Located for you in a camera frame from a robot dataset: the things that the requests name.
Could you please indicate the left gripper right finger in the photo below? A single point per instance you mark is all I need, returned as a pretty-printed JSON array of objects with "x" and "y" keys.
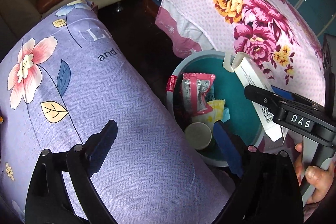
[{"x": 243, "y": 203}]

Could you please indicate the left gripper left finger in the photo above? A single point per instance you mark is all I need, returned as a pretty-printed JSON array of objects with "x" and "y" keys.
[{"x": 84, "y": 160}]

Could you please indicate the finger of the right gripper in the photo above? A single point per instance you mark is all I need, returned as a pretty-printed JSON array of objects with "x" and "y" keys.
[{"x": 278, "y": 102}]

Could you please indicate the white medicine box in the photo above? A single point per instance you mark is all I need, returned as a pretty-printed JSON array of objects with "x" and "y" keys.
[{"x": 250, "y": 74}]

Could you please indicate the yellow wrapper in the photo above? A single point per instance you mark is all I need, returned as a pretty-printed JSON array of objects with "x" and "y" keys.
[{"x": 219, "y": 112}]

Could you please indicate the pink red snack wrapper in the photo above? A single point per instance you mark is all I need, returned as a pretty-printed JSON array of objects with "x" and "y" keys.
[{"x": 194, "y": 87}]

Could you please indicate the brown paper cup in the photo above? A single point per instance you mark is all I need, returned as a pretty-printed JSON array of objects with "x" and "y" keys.
[{"x": 198, "y": 135}]

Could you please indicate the teal round trash bin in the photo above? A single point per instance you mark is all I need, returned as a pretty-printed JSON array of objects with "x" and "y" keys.
[{"x": 243, "y": 121}]

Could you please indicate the right hand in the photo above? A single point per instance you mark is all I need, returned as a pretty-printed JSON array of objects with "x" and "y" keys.
[{"x": 319, "y": 178}]

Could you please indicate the purple floral bed sheet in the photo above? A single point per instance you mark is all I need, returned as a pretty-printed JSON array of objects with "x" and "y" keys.
[{"x": 61, "y": 83}]

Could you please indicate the pink floral quilt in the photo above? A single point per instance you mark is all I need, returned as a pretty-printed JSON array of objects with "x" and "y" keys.
[{"x": 271, "y": 32}]

